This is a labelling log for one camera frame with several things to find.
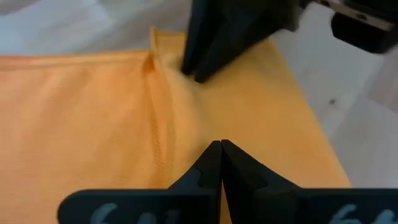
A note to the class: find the orange microfiber towel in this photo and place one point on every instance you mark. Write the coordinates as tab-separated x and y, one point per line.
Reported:
93	124

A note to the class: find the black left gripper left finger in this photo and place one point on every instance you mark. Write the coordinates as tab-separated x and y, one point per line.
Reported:
192	199

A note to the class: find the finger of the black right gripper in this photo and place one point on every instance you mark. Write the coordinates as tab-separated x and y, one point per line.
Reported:
202	31
248	28

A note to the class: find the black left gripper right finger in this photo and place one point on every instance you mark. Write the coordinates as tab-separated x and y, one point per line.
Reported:
258	193

